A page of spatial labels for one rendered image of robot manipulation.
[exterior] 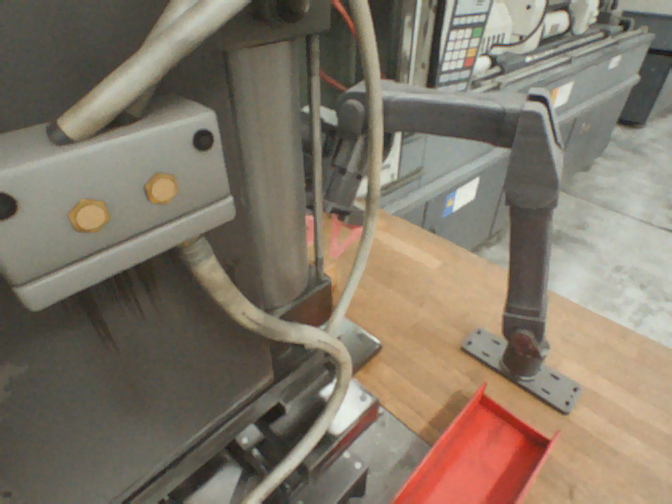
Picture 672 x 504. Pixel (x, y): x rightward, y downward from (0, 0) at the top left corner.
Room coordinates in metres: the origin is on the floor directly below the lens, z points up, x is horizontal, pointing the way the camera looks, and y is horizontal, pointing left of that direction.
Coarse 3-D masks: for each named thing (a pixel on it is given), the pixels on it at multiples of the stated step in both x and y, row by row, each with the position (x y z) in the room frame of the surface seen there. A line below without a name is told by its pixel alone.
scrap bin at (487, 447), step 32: (480, 416) 0.35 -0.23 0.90; (512, 416) 0.34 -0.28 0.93; (448, 448) 0.30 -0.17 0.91; (480, 448) 0.30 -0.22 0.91; (512, 448) 0.30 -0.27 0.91; (544, 448) 0.30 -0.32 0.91; (416, 480) 0.25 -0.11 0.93; (448, 480) 0.26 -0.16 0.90; (480, 480) 0.26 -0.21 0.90; (512, 480) 0.26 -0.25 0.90
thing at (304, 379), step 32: (288, 352) 0.27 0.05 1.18; (320, 352) 0.27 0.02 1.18; (288, 384) 0.24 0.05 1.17; (320, 384) 0.25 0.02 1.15; (352, 384) 0.26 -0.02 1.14; (256, 416) 0.21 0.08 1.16; (288, 416) 0.22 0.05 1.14; (352, 416) 0.22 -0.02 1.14; (192, 448) 0.17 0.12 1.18; (288, 448) 0.19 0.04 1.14; (320, 448) 0.19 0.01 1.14; (160, 480) 0.14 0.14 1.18
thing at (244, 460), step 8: (232, 440) 0.28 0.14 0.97; (232, 448) 0.29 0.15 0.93; (240, 448) 0.27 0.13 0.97; (240, 456) 0.28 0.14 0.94; (248, 464) 0.27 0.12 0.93; (248, 472) 0.27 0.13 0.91; (360, 480) 0.23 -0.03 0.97; (352, 488) 0.22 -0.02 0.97; (360, 488) 0.23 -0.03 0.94; (280, 496) 0.21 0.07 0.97; (344, 496) 0.21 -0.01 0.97; (352, 496) 0.22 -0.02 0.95; (360, 496) 0.23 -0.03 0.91
